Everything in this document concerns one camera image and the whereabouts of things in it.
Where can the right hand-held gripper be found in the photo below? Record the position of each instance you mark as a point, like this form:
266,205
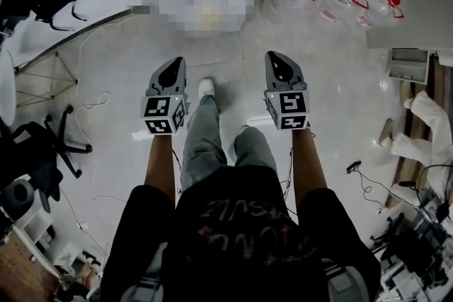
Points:
288,99

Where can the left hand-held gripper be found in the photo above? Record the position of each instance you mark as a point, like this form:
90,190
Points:
163,106

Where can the person's right forearm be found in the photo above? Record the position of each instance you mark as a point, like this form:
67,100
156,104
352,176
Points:
308,162

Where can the person's left forearm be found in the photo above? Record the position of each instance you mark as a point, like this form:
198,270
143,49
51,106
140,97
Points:
161,166

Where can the person's white left shoe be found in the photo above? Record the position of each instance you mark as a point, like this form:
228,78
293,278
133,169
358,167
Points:
206,86

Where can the person's left jeans leg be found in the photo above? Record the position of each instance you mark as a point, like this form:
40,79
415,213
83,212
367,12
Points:
203,141

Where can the person's jeans leg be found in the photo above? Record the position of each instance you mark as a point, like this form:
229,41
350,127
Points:
203,141
255,148

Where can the person's right jeans leg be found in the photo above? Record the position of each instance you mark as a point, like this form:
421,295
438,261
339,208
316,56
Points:
255,148

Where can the beige slipper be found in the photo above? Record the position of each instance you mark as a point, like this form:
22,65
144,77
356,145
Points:
385,132

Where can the white metal box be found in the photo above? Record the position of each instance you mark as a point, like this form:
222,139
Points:
407,65

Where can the black office chair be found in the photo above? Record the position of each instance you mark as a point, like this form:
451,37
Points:
42,155

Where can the white foam packing pieces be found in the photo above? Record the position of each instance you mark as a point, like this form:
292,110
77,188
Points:
426,131

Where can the person's black printed t-shirt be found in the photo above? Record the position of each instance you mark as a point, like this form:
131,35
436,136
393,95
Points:
244,237

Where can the black round speaker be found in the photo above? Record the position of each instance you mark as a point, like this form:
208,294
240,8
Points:
17,195

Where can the black swivel chair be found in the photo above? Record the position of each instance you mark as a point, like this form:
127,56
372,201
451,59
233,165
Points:
410,247

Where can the brown pegboard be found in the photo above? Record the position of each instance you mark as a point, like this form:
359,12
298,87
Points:
21,272

